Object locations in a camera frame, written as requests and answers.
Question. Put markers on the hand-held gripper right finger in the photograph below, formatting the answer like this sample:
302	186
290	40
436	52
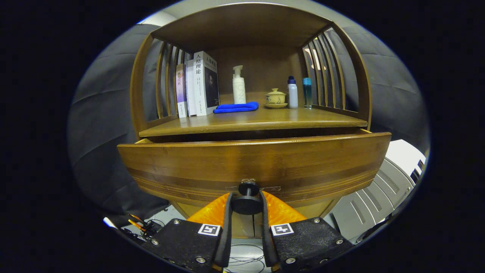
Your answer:
265	235

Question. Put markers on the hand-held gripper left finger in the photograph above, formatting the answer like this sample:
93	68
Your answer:
226	235

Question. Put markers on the wooden drawer with black knob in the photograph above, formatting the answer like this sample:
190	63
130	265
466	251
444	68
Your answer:
246	163

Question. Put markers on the wooden countertop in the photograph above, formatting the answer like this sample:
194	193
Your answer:
257	121

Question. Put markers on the wooden cabinet with slatted sides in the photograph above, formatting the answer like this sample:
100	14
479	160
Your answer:
246	30

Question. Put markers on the white and grey appliance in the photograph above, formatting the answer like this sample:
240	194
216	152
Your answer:
379	197

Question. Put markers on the folded blue cloth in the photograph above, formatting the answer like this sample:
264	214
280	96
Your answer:
235	108

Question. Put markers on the yellow lidded teacup with saucer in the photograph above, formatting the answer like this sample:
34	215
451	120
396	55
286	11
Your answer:
275	98

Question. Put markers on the white bottle with blue cap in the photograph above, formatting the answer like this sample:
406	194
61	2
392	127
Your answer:
292	94

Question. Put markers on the clear blue bottle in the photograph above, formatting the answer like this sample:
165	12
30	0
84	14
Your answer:
307	94

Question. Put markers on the white pump bottle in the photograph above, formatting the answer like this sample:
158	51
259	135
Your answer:
239	89

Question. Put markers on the thin white book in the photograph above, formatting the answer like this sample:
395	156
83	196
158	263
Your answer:
190	91

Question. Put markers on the book with purple spine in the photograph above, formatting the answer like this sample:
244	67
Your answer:
181	91

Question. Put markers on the white book with portrait cover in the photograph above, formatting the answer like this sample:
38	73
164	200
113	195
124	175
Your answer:
206	83

